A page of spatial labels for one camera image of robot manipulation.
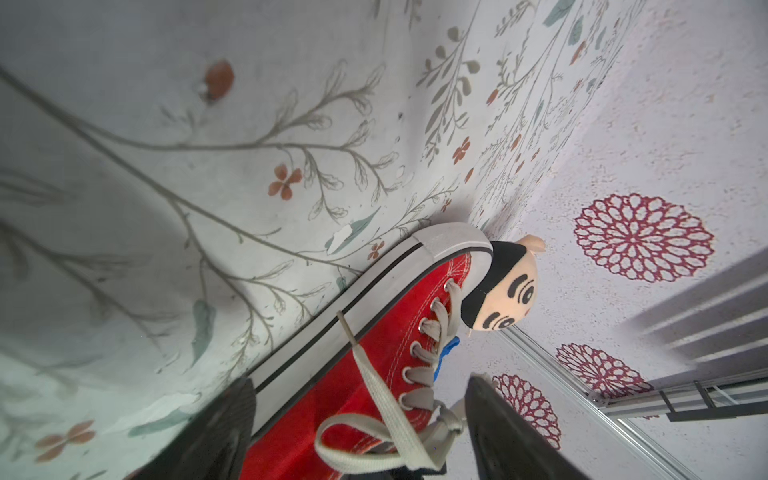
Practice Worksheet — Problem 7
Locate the grey wall shelf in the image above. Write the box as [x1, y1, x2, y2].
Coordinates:
[599, 368, 767, 423]

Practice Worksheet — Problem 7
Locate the red sneaker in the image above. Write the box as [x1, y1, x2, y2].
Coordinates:
[241, 223, 493, 479]

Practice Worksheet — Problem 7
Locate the plush doll head toy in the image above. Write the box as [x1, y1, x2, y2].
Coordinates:
[461, 235, 546, 331]

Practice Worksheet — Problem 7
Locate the blue cap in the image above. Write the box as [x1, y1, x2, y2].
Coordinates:
[433, 336, 460, 381]

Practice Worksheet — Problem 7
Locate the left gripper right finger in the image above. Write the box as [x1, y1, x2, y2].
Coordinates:
[465, 375, 587, 480]

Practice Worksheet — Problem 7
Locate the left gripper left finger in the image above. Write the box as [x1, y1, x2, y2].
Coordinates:
[134, 377, 256, 480]

